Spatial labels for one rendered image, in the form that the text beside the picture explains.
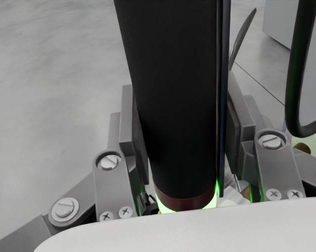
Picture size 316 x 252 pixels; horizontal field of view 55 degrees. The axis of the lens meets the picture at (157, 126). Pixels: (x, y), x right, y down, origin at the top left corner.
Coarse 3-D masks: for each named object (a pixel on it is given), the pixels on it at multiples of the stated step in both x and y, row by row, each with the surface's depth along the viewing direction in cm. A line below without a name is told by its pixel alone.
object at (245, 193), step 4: (296, 144) 27; (300, 144) 26; (304, 144) 26; (300, 148) 26; (304, 148) 26; (308, 148) 26; (308, 152) 26; (244, 188) 24; (248, 188) 24; (240, 192) 24; (244, 192) 23; (248, 192) 23; (244, 196) 23; (248, 196) 23
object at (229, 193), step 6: (228, 186) 24; (228, 192) 24; (234, 192) 23; (216, 198) 23; (222, 198) 23; (228, 198) 23; (234, 198) 23; (240, 198) 23; (246, 198) 23; (216, 204) 23
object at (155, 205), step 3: (156, 201) 43; (153, 204) 43; (156, 204) 43; (147, 207) 45; (150, 207) 44; (153, 207) 43; (156, 207) 43; (147, 210) 44; (150, 210) 44; (153, 210) 43; (156, 210) 43; (144, 213) 45; (147, 213) 44; (150, 213) 44; (153, 213) 44; (156, 213) 43
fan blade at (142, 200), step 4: (144, 192) 53; (140, 196) 59; (144, 196) 54; (148, 196) 53; (140, 200) 60; (144, 200) 54; (148, 200) 53; (140, 204) 62; (144, 204) 58; (148, 204) 54; (140, 208) 65; (144, 208) 60; (140, 212) 67
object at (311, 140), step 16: (304, 0) 15; (304, 16) 16; (304, 32) 16; (304, 48) 17; (304, 64) 18; (288, 80) 19; (288, 96) 19; (288, 112) 20; (288, 128) 22; (304, 128) 23
